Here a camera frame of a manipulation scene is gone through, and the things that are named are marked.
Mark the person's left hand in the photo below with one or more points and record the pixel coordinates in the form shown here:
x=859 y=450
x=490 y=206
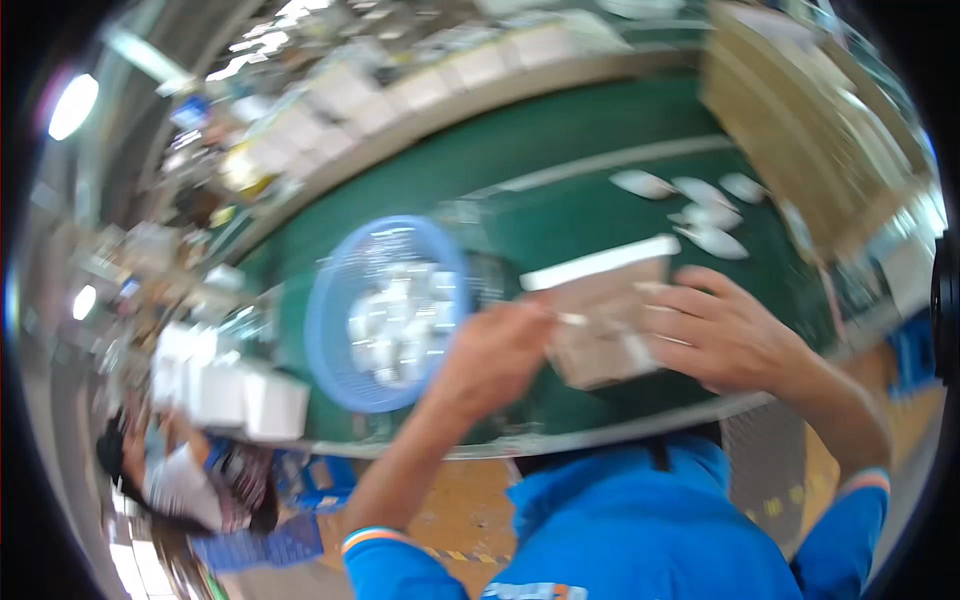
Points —
x=484 y=360

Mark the person's right hand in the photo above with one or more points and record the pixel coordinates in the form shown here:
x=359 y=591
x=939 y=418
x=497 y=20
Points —
x=731 y=337

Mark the person's left fingers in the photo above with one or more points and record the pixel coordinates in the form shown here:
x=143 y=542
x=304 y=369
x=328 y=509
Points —
x=536 y=319

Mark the person's right fingers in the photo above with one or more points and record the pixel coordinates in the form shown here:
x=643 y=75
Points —
x=675 y=322

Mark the brown box with white edge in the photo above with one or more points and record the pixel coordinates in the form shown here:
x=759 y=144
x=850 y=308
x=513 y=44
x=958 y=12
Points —
x=600 y=315

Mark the white plastic packet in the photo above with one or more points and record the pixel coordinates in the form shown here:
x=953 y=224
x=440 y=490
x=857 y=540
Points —
x=701 y=192
x=711 y=217
x=716 y=242
x=641 y=184
x=742 y=187

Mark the pile of small white parts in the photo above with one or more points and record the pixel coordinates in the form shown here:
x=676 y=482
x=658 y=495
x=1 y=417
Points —
x=397 y=322

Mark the green conveyor belt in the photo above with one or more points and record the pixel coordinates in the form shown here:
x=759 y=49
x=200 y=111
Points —
x=570 y=150

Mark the person's body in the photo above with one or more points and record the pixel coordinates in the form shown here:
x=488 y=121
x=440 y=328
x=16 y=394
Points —
x=637 y=525

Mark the blue round plastic basket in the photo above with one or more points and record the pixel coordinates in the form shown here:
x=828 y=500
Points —
x=330 y=330

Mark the stack of brown cardboard sheets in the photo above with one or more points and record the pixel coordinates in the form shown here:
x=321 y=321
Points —
x=795 y=127

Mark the long row of white boxes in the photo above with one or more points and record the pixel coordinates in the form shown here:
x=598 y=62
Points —
x=420 y=90

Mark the group of white boxes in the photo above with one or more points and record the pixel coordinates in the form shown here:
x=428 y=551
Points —
x=225 y=390

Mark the blue plastic crate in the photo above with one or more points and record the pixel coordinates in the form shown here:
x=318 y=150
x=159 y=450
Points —
x=259 y=546

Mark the bright ceiling lamp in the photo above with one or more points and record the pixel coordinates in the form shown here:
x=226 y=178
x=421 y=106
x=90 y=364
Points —
x=73 y=106

